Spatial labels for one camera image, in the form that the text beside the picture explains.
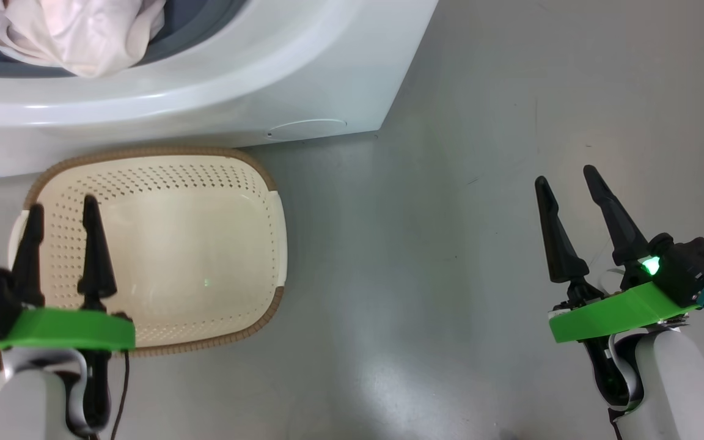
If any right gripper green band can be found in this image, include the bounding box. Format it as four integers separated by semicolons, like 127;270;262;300
534;165;704;344

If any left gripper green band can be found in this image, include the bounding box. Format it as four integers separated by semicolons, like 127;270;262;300
0;194;136;353

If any white garment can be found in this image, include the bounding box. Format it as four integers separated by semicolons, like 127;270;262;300
0;0;167;79

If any cream perforated laundry basket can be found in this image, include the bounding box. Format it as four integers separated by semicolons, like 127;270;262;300
9;147;288;358

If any white washing machine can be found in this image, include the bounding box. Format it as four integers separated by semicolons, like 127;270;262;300
0;0;439;183

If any round white filter cover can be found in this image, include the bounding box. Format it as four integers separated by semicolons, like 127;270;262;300
266;119;348;142

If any thin black cable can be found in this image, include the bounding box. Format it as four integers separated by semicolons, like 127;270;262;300
110;350;131;440

